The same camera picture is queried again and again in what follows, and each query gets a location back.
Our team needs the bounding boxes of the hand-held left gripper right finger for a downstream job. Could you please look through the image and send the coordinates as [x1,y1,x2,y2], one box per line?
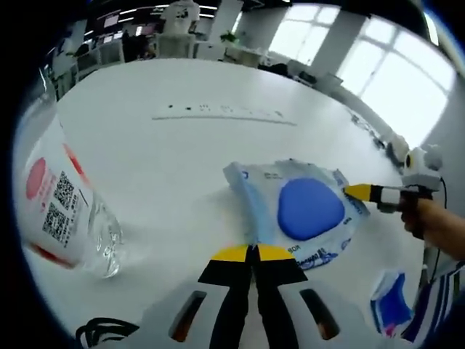
[254,244,364,349]

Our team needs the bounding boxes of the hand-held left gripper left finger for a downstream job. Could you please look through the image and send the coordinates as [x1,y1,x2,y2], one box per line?
[139,244,254,349]

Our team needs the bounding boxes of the wet wipes pack blue lid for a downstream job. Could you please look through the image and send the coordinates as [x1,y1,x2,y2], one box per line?
[222,158,372,272]

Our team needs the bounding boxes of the blue tissue packet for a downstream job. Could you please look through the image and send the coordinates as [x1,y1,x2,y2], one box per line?
[369,269,416,337]

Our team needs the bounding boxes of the clear water bottle red label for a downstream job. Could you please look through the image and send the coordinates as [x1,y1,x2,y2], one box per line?
[20,108,125,280]

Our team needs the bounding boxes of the person's right hand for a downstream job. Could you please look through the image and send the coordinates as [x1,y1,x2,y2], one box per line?
[400,198,439,241]

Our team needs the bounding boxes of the window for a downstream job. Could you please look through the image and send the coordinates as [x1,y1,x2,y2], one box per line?
[336,17,458,147]
[270,5,341,67]

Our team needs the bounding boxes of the person's striped shirt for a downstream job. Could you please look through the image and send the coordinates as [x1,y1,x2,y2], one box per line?
[401,260,465,345]

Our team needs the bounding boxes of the white power strip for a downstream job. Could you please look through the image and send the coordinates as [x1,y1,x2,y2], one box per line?
[151,103,299,127]

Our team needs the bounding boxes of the green potted plant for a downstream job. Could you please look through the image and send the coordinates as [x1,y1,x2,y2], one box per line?
[219,31,240,47]

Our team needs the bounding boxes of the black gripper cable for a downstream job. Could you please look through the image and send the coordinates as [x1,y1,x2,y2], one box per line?
[421,176,448,288]

